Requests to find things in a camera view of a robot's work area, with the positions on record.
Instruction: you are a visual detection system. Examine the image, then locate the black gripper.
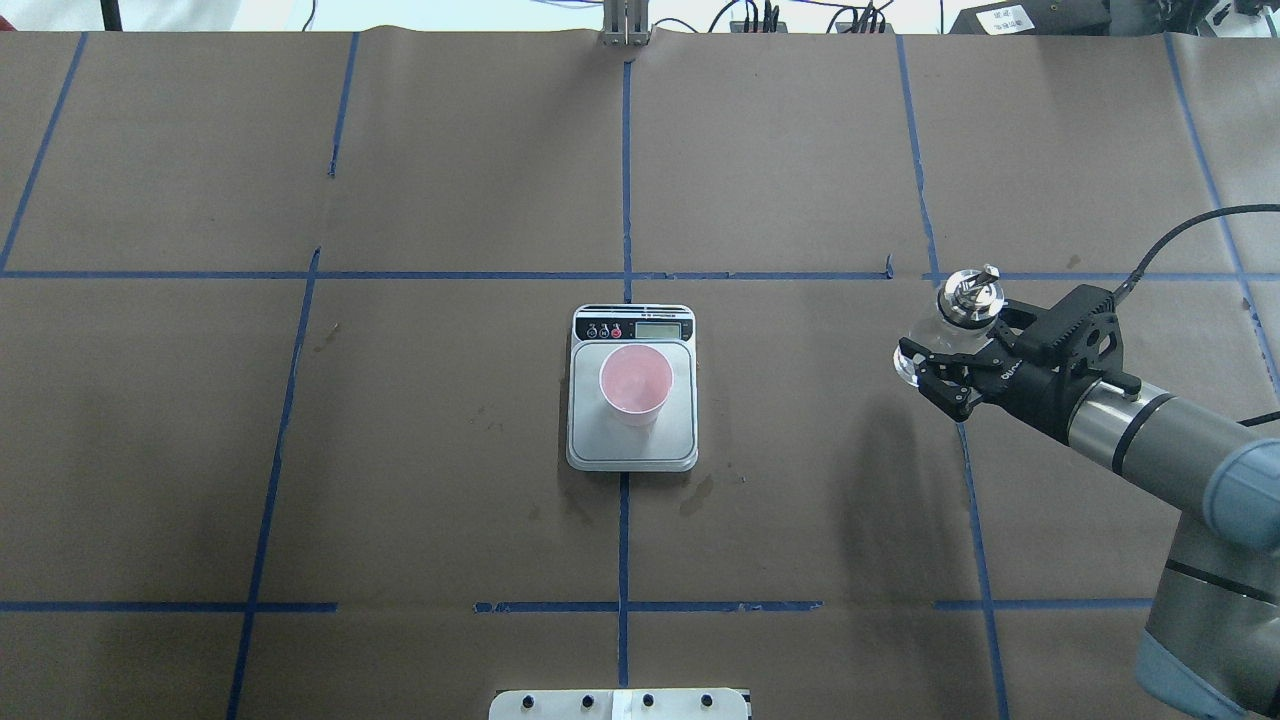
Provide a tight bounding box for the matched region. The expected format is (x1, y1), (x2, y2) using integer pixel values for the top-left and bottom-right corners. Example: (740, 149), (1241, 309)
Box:
(897, 299), (1100, 445)

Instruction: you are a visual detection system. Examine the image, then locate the clear glass sauce bottle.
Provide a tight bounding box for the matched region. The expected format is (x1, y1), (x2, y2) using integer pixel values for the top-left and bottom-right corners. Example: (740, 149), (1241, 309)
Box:
(893, 264), (1006, 387)

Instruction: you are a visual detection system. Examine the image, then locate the pink plastic cup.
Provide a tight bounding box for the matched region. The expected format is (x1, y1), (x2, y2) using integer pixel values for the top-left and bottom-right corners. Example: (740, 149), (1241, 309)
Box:
(598, 345), (675, 427)

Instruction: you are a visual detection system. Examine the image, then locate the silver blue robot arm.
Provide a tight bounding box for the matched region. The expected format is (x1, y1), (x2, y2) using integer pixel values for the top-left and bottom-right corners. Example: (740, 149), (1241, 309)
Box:
(895, 284), (1279, 719)

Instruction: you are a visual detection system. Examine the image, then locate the white digital kitchen scale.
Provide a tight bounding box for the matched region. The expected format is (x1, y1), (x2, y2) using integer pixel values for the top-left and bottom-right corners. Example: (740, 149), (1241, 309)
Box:
(566, 304), (699, 473)

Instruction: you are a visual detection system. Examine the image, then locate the black power strip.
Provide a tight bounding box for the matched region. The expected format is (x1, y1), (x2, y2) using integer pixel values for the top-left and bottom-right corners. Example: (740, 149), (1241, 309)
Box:
(730, 5), (787, 35)

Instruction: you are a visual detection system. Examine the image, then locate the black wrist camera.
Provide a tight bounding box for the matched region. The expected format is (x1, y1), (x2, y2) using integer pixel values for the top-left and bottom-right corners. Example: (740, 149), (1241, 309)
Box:
(1012, 284), (1142, 401)

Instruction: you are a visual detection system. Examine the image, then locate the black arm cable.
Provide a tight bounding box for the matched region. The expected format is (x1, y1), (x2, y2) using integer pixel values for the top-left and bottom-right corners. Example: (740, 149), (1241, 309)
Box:
(1110, 204), (1280, 297)

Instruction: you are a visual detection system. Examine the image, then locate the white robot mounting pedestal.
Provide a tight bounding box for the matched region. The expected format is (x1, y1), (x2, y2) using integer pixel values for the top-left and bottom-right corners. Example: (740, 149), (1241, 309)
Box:
(488, 687), (753, 719)

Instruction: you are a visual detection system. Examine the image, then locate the grey aluminium frame post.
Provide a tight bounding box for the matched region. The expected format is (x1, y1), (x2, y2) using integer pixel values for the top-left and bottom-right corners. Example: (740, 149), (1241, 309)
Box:
(600, 0), (652, 47)

